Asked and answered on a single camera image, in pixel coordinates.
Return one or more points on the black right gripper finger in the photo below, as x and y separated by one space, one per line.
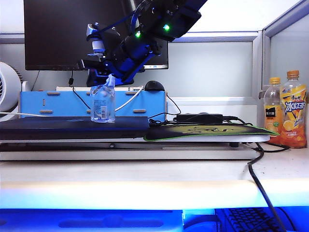
111 79
96 77

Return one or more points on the black computer mouse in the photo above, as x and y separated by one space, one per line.
154 86

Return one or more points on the blue wooden organizer box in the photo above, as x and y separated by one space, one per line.
31 104

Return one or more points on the black power adapter brick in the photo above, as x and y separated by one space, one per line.
198 119

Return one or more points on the iced tea bottle yellow label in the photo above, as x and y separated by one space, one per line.
293 120

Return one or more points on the black keyboard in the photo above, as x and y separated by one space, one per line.
246 220

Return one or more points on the black green snake mouse pad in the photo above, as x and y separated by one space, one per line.
169 134

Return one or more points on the orange juice bottle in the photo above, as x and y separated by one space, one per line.
271 116

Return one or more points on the clear mineral water bottle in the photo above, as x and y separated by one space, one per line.
102 108

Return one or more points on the dark blue mat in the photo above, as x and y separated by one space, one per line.
72 128

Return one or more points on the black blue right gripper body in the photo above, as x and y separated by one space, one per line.
128 60

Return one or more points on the black computer monitor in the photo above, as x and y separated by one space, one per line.
60 36

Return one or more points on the white desk fan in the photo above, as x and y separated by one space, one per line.
9 91

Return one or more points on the white desk riser stand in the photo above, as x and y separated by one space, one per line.
120 154

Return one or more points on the silver blue wrist camera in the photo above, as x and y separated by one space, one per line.
95 36

